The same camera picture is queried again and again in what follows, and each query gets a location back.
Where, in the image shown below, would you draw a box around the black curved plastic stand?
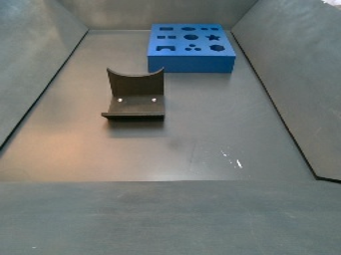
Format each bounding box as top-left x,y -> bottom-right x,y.
102,69 -> 166,120

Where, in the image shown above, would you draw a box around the blue shape-sorter block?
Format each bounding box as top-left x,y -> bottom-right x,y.
147,24 -> 236,73

